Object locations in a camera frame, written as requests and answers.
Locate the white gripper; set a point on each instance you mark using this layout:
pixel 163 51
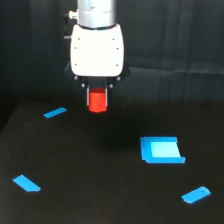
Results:
pixel 97 53

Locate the red hexagonal block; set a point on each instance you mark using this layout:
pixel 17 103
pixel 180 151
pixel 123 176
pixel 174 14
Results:
pixel 97 100

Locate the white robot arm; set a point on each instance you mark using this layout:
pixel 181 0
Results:
pixel 93 14

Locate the blue tape strip back left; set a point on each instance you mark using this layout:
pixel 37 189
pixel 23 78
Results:
pixel 54 112

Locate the blue tape strip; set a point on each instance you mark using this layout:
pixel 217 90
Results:
pixel 196 195
pixel 26 184
pixel 54 112

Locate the black backdrop curtain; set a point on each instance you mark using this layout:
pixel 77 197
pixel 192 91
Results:
pixel 174 48

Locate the blue tape strip front left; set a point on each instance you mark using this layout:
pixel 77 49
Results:
pixel 26 184

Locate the blue tape strip front right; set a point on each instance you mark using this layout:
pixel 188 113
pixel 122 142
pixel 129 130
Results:
pixel 196 195

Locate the blue square tape frame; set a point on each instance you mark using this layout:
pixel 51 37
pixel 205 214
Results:
pixel 161 150

